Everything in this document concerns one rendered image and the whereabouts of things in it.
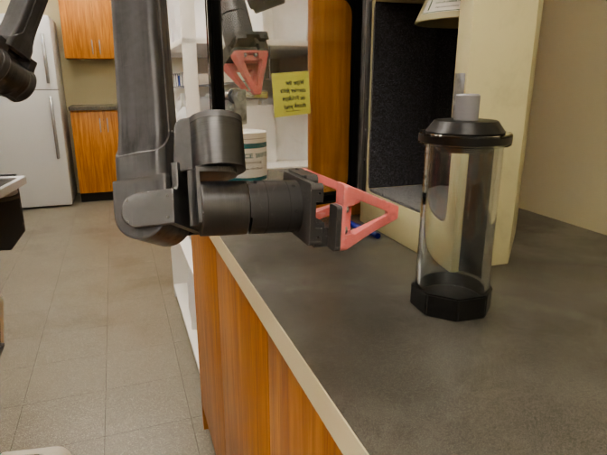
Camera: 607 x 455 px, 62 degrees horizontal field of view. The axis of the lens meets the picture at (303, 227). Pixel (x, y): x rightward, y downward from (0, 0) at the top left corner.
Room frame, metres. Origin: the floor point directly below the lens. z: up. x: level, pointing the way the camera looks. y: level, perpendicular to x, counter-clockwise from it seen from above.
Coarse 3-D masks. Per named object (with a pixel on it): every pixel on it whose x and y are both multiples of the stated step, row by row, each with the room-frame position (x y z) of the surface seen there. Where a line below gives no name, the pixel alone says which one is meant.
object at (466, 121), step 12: (456, 96) 0.61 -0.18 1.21; (468, 96) 0.60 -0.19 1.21; (480, 96) 0.61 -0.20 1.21; (456, 108) 0.61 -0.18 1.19; (468, 108) 0.60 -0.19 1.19; (444, 120) 0.61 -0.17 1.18; (456, 120) 0.61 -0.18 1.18; (468, 120) 0.60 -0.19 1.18; (480, 120) 0.61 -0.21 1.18; (492, 120) 0.61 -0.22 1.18; (432, 132) 0.60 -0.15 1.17; (444, 132) 0.59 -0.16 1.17; (456, 132) 0.58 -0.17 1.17; (468, 132) 0.57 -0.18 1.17; (480, 132) 0.57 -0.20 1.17; (492, 132) 0.58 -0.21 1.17; (504, 132) 0.59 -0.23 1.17
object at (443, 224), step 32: (448, 160) 0.58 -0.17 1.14; (480, 160) 0.57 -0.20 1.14; (448, 192) 0.58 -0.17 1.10; (480, 192) 0.57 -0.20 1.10; (448, 224) 0.58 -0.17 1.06; (480, 224) 0.57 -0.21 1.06; (448, 256) 0.58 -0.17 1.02; (480, 256) 0.57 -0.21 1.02; (448, 288) 0.57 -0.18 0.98; (480, 288) 0.58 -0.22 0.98
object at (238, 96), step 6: (234, 90) 0.87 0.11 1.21; (240, 90) 0.87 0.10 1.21; (234, 96) 0.87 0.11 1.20; (240, 96) 0.87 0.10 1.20; (234, 102) 0.87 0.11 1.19; (240, 102) 0.87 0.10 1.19; (246, 102) 0.88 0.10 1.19; (234, 108) 0.87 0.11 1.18; (240, 108) 0.87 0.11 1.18; (246, 108) 0.88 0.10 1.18; (240, 114) 0.87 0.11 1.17; (246, 114) 0.88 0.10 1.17; (246, 120) 0.88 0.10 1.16
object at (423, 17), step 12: (432, 0) 0.87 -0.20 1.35; (444, 0) 0.85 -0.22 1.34; (456, 0) 0.83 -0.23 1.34; (420, 12) 0.90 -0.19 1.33; (432, 12) 0.86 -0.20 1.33; (444, 12) 0.84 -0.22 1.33; (456, 12) 0.83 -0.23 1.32; (420, 24) 0.94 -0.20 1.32; (432, 24) 0.97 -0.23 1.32; (444, 24) 0.98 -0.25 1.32; (456, 24) 0.98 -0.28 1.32
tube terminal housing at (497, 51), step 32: (384, 0) 1.01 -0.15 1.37; (416, 0) 1.03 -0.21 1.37; (480, 0) 0.74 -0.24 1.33; (512, 0) 0.76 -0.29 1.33; (480, 32) 0.74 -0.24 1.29; (512, 32) 0.76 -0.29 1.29; (480, 64) 0.74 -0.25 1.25; (512, 64) 0.76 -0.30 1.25; (512, 96) 0.76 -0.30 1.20; (512, 128) 0.77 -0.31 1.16; (512, 160) 0.77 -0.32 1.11; (512, 192) 0.77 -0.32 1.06; (416, 224) 0.83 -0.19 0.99; (512, 224) 0.77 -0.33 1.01
